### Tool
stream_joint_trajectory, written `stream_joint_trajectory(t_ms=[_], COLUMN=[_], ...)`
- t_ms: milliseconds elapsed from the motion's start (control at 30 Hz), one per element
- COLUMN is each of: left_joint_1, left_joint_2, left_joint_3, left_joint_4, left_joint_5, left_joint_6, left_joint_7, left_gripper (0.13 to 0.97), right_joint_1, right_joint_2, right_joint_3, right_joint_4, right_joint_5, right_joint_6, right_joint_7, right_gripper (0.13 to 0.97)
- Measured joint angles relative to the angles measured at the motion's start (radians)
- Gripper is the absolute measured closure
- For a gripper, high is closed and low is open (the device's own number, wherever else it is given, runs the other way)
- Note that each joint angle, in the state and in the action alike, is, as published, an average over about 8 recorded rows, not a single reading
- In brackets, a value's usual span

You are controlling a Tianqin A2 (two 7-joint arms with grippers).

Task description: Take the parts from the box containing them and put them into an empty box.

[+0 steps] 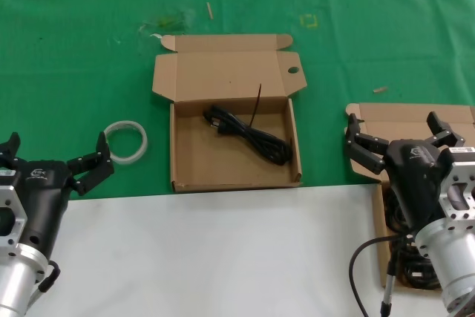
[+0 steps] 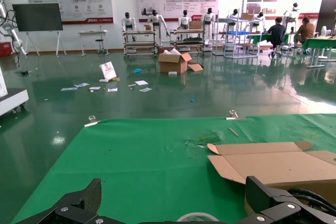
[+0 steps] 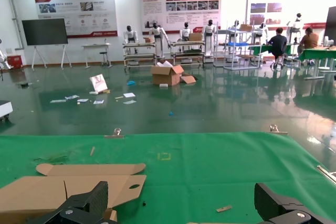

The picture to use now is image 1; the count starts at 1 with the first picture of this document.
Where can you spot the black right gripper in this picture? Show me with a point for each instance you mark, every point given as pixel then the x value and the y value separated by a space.
pixel 412 183

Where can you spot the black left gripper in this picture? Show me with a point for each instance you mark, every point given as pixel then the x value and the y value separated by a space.
pixel 44 202

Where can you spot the open cardboard box with hole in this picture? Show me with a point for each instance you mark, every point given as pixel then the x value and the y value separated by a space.
pixel 222 68

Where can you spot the small cardboard scrap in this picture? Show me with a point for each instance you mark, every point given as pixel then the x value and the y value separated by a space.
pixel 380 90

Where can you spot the clear tape roll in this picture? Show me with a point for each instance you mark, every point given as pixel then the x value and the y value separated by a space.
pixel 144 142

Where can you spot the green table cloth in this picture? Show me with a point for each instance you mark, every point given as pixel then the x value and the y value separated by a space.
pixel 74 53

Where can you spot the small wooden stick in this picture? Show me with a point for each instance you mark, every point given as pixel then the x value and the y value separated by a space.
pixel 210 10

